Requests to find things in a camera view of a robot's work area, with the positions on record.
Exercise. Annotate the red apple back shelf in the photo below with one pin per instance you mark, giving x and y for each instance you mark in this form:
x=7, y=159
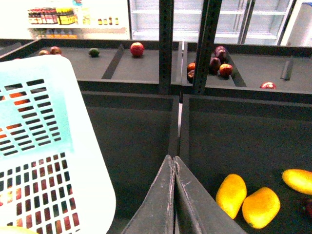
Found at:
x=137, y=49

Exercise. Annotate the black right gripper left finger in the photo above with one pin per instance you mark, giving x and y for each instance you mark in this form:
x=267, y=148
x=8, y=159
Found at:
x=156, y=215

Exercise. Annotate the yellow mango front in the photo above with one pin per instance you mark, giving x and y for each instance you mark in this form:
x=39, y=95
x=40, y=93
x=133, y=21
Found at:
x=16, y=230

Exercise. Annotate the purple fruit back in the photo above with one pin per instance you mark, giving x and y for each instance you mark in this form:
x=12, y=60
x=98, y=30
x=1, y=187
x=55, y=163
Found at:
x=221, y=53

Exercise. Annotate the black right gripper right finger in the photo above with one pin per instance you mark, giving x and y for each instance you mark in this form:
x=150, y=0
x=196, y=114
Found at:
x=196, y=210

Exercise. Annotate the yellow mango upper left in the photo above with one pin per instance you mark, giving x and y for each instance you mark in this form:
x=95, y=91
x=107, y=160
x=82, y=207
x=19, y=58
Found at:
x=231, y=194

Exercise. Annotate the yellow mango upper centre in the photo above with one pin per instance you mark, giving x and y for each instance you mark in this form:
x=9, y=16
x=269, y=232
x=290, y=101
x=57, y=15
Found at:
x=261, y=207

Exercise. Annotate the black shelf post right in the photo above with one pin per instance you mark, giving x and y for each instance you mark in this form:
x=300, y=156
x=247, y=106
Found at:
x=206, y=43

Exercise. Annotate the dark green avocado back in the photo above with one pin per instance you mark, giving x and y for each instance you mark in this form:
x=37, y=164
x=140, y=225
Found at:
x=94, y=52

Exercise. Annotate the black shelf post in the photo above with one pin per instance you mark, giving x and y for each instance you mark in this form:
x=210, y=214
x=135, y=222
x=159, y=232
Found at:
x=206, y=43
x=166, y=14

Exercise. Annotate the yellow mango top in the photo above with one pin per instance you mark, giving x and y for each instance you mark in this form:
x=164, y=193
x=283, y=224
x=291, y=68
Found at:
x=299, y=180

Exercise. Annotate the black fruit display tray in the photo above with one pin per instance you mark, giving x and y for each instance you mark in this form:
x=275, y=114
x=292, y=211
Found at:
x=254, y=140

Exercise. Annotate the black shelf post left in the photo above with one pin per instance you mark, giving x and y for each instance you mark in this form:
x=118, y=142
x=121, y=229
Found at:
x=166, y=14

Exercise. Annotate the bottle row on shelf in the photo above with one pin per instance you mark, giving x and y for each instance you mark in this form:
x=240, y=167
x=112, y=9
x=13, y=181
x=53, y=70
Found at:
x=51, y=16

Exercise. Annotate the yellow mango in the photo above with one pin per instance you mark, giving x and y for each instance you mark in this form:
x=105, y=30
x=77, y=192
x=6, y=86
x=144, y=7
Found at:
x=231, y=194
x=16, y=230
x=299, y=180
x=261, y=207

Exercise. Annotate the red apple by post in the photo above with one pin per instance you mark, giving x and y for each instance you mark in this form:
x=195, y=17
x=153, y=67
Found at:
x=225, y=70

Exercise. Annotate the light teal plastic basket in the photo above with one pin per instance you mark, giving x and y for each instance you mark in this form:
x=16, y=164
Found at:
x=53, y=179

